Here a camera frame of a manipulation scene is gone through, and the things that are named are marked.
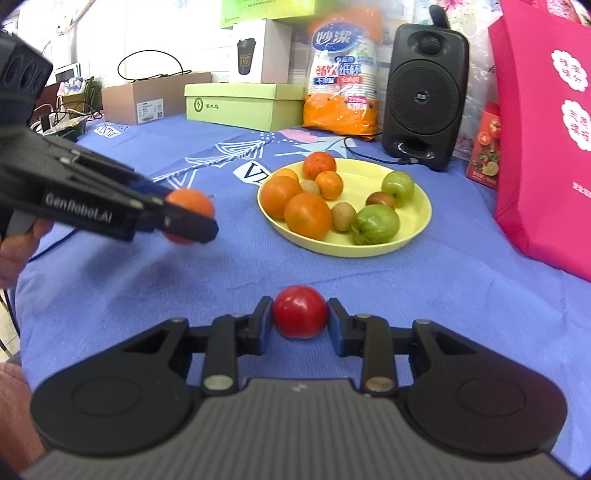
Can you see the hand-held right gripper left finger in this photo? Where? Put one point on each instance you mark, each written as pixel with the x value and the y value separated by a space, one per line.
pixel 264 327

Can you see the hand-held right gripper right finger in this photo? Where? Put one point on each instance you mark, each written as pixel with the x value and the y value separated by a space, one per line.
pixel 336 330

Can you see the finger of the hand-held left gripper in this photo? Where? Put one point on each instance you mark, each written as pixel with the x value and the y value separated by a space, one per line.
pixel 152 188
pixel 189 226

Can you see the reddish orange tangerine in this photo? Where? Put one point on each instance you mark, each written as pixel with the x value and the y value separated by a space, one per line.
pixel 318 165
pixel 194 203

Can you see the red tomato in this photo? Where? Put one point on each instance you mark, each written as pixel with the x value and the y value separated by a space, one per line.
pixel 300 311

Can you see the large orange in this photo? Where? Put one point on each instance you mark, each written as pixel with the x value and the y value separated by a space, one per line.
pixel 279 196
pixel 308 215

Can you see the small orange tangerine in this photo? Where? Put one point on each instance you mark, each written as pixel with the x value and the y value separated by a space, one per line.
pixel 285 174

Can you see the green guava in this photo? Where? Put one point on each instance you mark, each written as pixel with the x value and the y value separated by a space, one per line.
pixel 375 224

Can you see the brown kiwi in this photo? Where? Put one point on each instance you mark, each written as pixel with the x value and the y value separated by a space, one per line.
pixel 309 187
pixel 344 216

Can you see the yellow plastic plate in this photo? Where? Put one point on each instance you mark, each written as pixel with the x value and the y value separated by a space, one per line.
pixel 397 230

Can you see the dark red plum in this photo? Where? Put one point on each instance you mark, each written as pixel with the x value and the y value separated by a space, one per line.
pixel 380 199

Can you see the yellow-orange citrus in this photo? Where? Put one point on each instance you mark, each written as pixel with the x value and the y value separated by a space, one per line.
pixel 329 184

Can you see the smooth green apple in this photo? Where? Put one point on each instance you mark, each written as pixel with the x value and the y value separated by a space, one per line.
pixel 398 187

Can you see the person's left hand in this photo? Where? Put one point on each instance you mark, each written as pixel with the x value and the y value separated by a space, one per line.
pixel 18 258

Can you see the blue printed tablecloth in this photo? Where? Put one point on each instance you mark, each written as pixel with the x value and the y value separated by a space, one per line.
pixel 184 286

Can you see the brown cardboard box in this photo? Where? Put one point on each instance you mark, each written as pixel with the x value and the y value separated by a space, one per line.
pixel 134 101

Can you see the green shoe box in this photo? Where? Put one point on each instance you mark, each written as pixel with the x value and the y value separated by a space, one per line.
pixel 240 104

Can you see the white cup box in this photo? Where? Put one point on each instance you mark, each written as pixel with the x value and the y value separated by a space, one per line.
pixel 263 50

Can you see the large green box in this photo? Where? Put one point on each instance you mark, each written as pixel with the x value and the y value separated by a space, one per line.
pixel 268 11

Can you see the pack of paper cups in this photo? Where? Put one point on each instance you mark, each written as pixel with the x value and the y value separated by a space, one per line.
pixel 341 78

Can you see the red fruit-print box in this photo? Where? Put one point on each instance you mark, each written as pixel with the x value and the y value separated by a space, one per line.
pixel 485 147

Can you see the black speaker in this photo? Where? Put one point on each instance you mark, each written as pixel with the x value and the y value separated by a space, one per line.
pixel 425 97

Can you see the pink tote bag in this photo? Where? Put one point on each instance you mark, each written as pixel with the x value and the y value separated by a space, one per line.
pixel 545 138

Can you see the floral plastic bag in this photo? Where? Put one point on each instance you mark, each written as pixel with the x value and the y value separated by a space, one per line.
pixel 478 83

